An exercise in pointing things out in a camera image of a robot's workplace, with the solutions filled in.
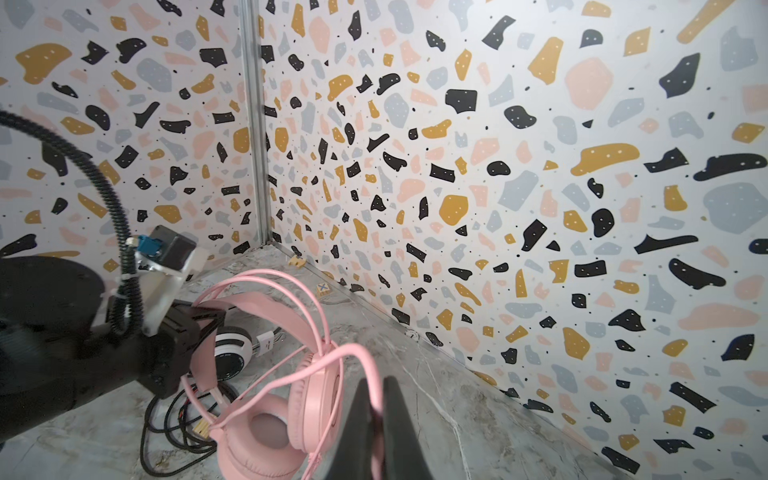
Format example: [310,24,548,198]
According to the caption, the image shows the wooden jigsaw piece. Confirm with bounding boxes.
[289,256,306,268]

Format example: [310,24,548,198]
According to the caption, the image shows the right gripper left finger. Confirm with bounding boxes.
[325,380,375,480]

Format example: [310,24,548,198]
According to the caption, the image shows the white black headphones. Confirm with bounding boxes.
[214,326,284,381]

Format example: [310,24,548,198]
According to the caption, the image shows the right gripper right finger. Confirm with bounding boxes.
[383,376,433,480]

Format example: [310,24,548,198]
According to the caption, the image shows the small wooden block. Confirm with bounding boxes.
[193,418,210,440]

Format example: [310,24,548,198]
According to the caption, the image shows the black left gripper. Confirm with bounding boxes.
[138,302,227,399]

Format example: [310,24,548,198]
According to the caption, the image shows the black corrugated cable conduit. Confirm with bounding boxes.
[0,109,145,337]

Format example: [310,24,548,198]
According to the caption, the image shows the pink headphone cable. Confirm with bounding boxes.
[203,343,385,480]

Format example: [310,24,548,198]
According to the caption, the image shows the pink headphones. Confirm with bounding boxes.
[196,269,344,479]

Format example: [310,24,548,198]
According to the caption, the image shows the wooden tile blue cross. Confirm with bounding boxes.
[316,282,332,297]

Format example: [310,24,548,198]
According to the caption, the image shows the black headphone cable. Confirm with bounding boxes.
[139,380,241,479]

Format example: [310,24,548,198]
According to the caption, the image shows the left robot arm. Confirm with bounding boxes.
[1,256,225,441]

